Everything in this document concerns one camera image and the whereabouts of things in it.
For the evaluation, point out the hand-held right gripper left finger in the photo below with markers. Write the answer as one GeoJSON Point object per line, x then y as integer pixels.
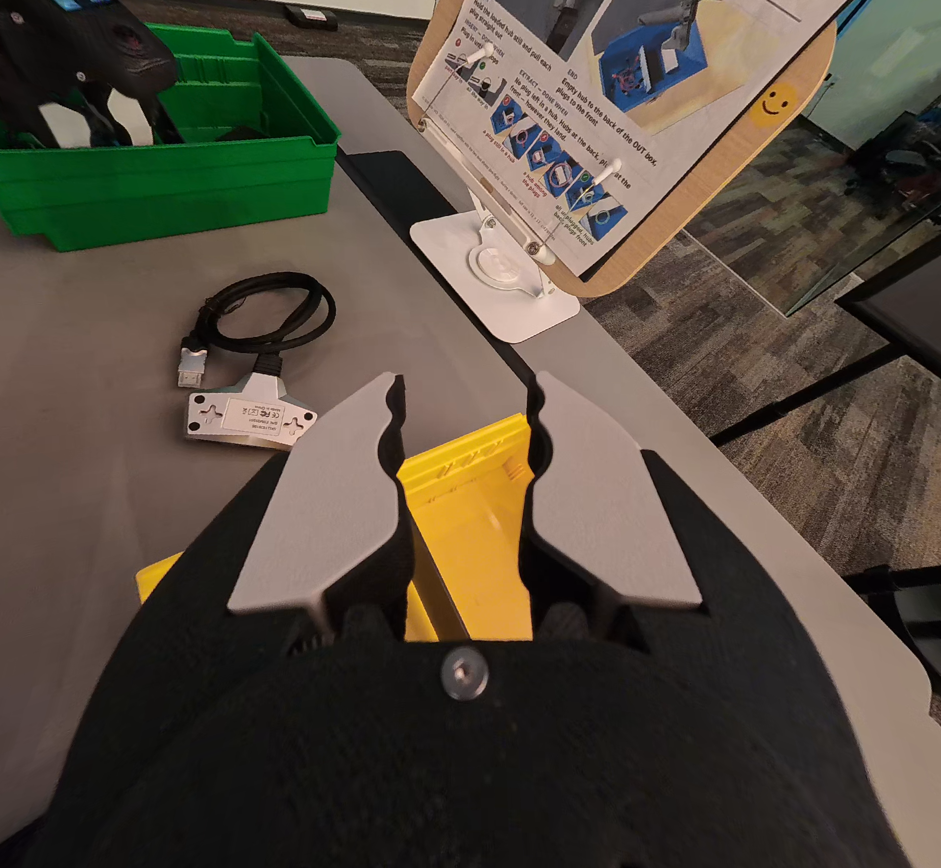
{"type": "Point", "coordinates": [316, 516]}

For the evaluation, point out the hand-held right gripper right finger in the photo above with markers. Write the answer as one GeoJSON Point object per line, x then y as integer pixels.
{"type": "Point", "coordinates": [610, 516]}

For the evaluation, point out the yellow plastic bin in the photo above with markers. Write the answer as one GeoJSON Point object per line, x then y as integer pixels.
{"type": "Point", "coordinates": [471, 545]}

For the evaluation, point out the green plastic bin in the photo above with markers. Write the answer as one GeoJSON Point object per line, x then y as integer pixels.
{"type": "Point", "coordinates": [191, 178]}

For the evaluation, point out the small black floor object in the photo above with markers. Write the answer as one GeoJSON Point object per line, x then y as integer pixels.
{"type": "Point", "coordinates": [310, 17]}

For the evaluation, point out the white stand base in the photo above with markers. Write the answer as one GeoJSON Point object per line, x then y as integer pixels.
{"type": "Point", "coordinates": [493, 273]}

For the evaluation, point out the instruction sheet on stand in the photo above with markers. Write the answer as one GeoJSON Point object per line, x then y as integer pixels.
{"type": "Point", "coordinates": [677, 236]}

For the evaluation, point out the black mat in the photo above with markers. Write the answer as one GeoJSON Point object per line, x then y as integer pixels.
{"type": "Point", "coordinates": [397, 185]}

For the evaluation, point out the black monitor on stand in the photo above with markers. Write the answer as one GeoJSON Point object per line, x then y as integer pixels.
{"type": "Point", "coordinates": [897, 302]}

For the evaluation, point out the yellow smiley sticker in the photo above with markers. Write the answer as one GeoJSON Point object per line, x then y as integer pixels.
{"type": "Point", "coordinates": [775, 104]}

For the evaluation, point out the printed instruction sheet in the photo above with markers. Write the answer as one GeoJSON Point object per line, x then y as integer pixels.
{"type": "Point", "coordinates": [662, 45]}

